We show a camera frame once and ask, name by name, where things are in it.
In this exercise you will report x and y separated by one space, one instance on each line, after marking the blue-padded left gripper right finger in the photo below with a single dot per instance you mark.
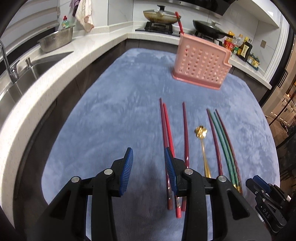
232 216

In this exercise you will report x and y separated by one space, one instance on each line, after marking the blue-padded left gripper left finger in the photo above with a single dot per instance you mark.
65 217

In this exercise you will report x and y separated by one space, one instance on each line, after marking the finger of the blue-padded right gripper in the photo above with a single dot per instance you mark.
263 185

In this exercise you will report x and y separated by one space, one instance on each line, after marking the green chopstick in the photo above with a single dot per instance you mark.
230 154
230 167

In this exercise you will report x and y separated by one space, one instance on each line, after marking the dark red chopstick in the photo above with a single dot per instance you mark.
186 138
218 155
232 152
169 196

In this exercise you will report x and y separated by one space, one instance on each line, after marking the bright red chopstick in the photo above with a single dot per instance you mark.
179 22
178 201

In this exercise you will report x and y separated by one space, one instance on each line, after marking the gold flower spoon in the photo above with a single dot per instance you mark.
201 132

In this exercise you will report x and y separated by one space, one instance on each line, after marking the white kitchen countertop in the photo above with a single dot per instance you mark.
25 116

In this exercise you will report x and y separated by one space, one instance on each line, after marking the steel kitchen sink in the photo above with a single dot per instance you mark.
11 94

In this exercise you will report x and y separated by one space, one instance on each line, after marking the spice jar rack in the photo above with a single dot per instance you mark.
253 61

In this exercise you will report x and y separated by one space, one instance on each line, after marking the dark soy sauce bottle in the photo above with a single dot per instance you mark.
246 49

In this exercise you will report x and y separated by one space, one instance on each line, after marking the blue-grey table cloth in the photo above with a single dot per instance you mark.
121 110

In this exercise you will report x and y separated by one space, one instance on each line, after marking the small green-cap jar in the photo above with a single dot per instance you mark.
235 50

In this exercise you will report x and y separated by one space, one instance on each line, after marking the pink perforated utensil holder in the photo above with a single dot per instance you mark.
201 62

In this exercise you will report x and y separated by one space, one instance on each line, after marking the red instant noodle cup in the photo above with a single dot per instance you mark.
229 45

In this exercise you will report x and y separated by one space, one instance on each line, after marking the clear plastic bottle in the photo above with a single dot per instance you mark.
238 40

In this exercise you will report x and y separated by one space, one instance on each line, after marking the yellow snack packet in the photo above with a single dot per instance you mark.
230 36

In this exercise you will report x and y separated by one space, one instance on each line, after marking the chrome faucet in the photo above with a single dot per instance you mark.
12 70

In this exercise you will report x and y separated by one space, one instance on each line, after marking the black wok with lid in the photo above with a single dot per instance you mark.
209 29

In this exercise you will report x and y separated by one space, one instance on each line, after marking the steel colander bowl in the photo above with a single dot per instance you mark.
57 39

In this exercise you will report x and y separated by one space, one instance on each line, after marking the black range hood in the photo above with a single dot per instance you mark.
218 7

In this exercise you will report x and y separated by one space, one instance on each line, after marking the black gas stove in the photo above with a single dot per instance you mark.
168 29

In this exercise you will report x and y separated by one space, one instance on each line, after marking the green dish soap bottle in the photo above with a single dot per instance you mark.
65 23

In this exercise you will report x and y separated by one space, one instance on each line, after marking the beige wok with lid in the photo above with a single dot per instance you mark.
160 15

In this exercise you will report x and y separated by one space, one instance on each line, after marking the white hanging towel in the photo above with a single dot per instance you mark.
84 15

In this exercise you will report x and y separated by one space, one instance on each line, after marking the purple hanging cloth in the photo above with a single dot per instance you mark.
74 6

